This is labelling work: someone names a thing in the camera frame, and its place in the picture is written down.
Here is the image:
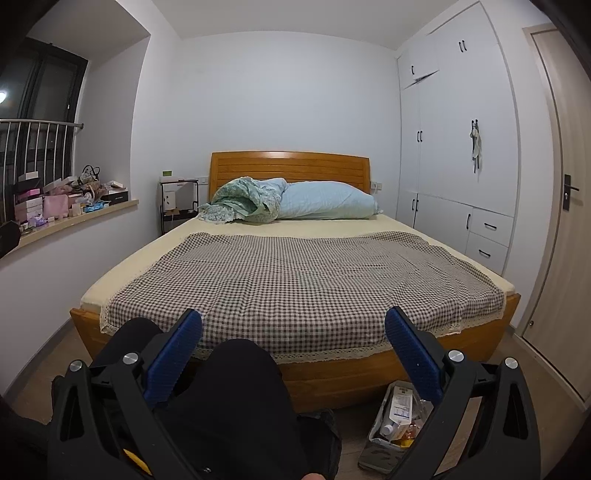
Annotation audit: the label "orange yellow packet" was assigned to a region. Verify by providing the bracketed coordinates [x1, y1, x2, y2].
[394, 425, 419, 449]

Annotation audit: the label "person's black pants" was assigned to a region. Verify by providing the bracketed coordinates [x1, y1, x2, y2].
[0, 318, 342, 480]

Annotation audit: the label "wooden windowsill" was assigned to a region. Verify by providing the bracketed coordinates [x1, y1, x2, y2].
[0, 198, 140, 261]

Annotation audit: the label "pink pouch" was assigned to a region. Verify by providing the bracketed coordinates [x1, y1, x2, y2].
[44, 194, 70, 220]

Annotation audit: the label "checkered blanket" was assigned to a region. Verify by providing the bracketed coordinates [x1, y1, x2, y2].
[99, 231, 506, 363]

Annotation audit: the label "grey trash bin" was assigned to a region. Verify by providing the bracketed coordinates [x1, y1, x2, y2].
[358, 380, 437, 475]

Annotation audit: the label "white plastic bottle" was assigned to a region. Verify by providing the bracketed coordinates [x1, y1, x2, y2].
[389, 385, 415, 426]

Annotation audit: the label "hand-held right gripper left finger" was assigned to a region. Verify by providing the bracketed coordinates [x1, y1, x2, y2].
[47, 308, 205, 480]

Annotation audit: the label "light blue pillow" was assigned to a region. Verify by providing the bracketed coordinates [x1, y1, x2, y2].
[277, 181, 384, 221]

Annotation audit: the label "white wardrobe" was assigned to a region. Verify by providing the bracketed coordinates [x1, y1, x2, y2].
[396, 0, 520, 278]

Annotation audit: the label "yellow object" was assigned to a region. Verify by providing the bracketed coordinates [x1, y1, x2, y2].
[121, 449, 153, 477]

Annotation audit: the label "metal window railing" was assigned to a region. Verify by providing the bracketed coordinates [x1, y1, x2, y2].
[0, 117, 86, 227]

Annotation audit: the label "pale room door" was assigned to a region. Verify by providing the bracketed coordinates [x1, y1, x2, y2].
[519, 25, 591, 402]

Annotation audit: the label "black metal nightstand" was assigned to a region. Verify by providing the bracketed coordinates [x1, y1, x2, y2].
[159, 178, 211, 236]

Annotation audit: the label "wooden bed frame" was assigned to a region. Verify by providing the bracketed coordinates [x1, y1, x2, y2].
[69, 151, 522, 414]

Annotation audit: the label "pale hanging cloth bag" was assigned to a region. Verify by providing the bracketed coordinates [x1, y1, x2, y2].
[468, 119, 485, 174]

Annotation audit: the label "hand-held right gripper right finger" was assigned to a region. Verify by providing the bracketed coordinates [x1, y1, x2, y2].
[385, 306, 541, 480]

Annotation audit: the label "black rounded object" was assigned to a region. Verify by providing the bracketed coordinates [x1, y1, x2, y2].
[0, 220, 22, 260]

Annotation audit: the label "black door handle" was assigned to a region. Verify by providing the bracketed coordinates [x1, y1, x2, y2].
[562, 174, 580, 212]

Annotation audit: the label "clear plastic wrapper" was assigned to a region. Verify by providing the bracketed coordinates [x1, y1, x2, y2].
[411, 397, 435, 432]

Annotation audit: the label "pile of boxes and cosmetics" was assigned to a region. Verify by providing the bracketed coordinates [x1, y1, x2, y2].
[14, 165, 130, 229]

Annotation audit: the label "green floral quilt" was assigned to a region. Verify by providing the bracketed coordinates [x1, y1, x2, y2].
[198, 176, 289, 225]

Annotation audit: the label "dark window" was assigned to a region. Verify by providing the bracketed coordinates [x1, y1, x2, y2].
[0, 37, 88, 153]

